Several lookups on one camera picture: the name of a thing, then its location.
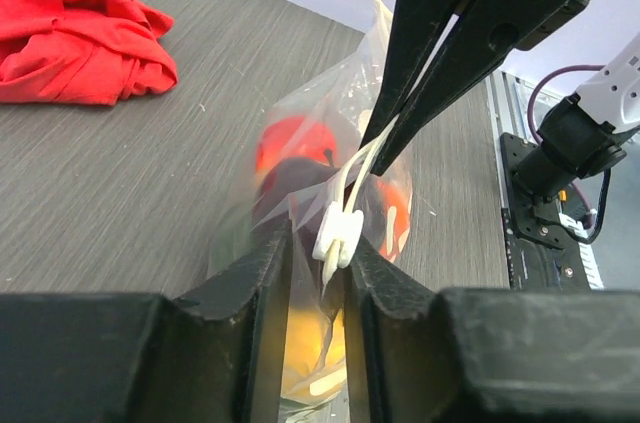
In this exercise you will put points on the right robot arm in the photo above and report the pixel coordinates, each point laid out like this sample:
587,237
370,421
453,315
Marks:
582,136

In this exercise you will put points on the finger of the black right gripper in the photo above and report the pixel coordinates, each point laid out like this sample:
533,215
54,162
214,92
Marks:
446,76
416,28

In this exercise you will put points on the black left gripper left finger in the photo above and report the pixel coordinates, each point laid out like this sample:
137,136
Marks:
235,354

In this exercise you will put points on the clear dotted zip bag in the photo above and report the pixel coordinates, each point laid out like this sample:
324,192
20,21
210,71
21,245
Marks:
342,98

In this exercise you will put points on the dark red apple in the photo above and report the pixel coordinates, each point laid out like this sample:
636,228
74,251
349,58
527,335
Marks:
300,188

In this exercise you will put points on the red cloth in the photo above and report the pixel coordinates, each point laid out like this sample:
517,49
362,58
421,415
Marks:
85,52

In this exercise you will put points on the yellow lemon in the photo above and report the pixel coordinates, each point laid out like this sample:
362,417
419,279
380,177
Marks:
314,368

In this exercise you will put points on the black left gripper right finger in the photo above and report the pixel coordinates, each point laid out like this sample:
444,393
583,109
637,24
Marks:
384,313

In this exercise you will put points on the orange fruit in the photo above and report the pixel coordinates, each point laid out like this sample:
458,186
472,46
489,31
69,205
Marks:
397,205

